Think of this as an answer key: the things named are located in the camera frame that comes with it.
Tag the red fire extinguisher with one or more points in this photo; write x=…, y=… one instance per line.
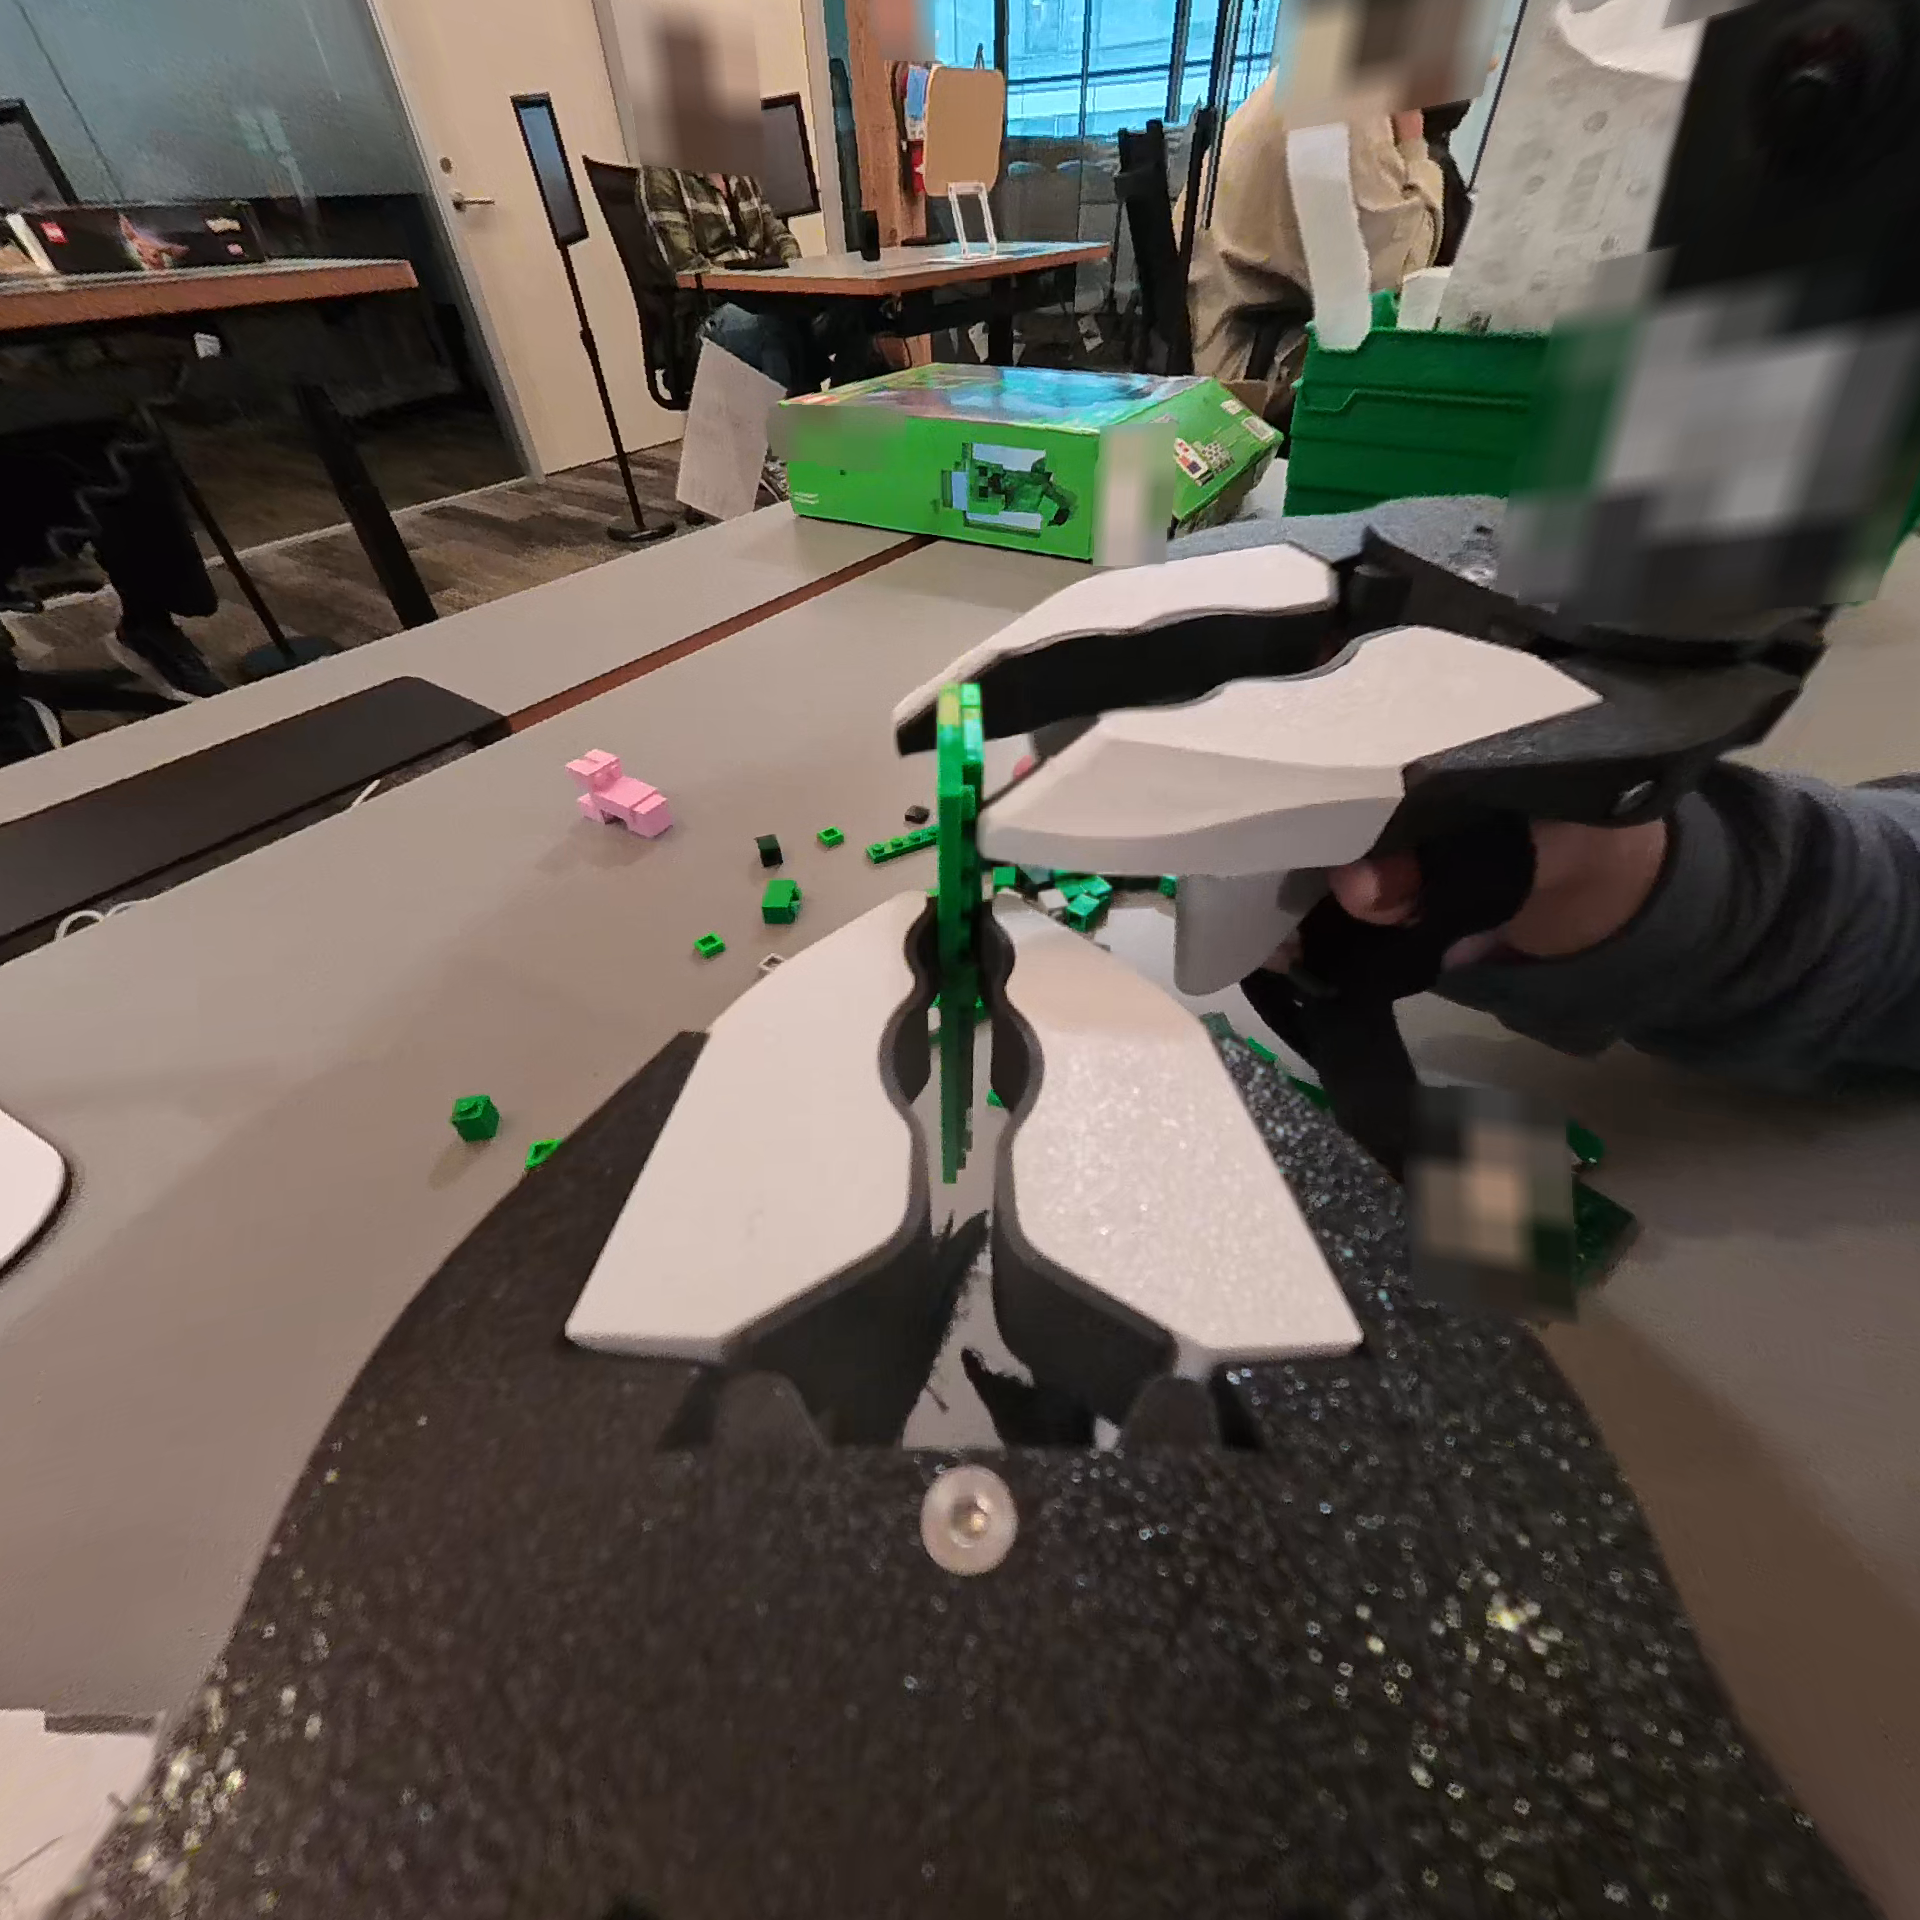
x=909, y=128

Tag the green storage bin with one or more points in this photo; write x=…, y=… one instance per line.
x=1395, y=420

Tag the black office chair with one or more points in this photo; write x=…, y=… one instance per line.
x=622, y=255

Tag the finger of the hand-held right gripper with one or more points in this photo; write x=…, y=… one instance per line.
x=1274, y=780
x=1170, y=592

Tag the person's right forearm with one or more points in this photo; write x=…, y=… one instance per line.
x=1770, y=931

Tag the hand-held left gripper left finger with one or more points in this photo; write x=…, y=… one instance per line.
x=750, y=1170

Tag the distant wooden desk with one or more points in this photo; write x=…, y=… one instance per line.
x=900, y=270

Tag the pink brick pig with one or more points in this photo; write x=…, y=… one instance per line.
x=622, y=795

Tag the green brick set box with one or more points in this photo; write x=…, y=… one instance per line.
x=931, y=465

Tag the black panel on pole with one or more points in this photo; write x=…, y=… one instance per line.
x=548, y=165

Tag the scattered small green bricks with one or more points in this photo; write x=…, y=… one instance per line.
x=780, y=900

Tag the person's right hand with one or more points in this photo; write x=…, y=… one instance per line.
x=1599, y=884

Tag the wooden book stand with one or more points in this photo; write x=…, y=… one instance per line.
x=965, y=135

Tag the large green brick plate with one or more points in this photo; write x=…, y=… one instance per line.
x=960, y=840

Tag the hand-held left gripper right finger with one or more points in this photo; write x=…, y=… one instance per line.
x=1170, y=1185

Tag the dark brick set box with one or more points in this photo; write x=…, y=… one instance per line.
x=134, y=240

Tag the white paper sheet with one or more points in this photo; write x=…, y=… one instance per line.
x=729, y=434

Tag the black desk strip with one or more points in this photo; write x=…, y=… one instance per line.
x=225, y=780

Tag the white book stand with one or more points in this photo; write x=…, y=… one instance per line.
x=22, y=1185

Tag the white door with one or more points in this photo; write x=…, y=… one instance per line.
x=495, y=224

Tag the printed white paper bag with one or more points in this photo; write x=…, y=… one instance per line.
x=1575, y=151
x=61, y=1814

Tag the grey wood-edged desk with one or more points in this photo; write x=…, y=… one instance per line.
x=194, y=285

